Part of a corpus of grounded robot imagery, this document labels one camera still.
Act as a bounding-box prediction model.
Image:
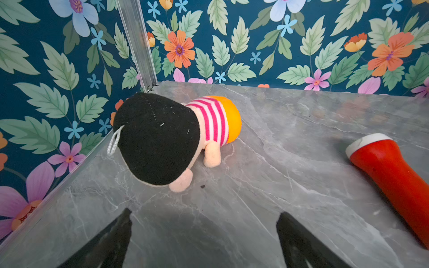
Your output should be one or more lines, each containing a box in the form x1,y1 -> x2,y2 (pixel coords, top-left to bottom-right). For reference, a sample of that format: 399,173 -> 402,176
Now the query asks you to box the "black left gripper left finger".
60,208 -> 132,268

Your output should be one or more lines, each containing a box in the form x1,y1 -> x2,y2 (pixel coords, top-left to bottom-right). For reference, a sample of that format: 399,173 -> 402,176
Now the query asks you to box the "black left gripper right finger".
276,212 -> 350,268

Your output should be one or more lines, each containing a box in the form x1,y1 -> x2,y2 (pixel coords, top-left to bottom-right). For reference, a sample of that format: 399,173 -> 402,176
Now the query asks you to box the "red flashlight white rim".
345,134 -> 429,248

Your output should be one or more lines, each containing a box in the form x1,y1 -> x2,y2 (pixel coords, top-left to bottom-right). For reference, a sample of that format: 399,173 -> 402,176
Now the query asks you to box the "black-haired striped plush doll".
107,93 -> 242,193

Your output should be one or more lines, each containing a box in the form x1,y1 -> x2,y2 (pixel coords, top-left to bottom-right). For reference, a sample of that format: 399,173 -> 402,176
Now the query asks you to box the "aluminium frame corner post left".
117,0 -> 158,93

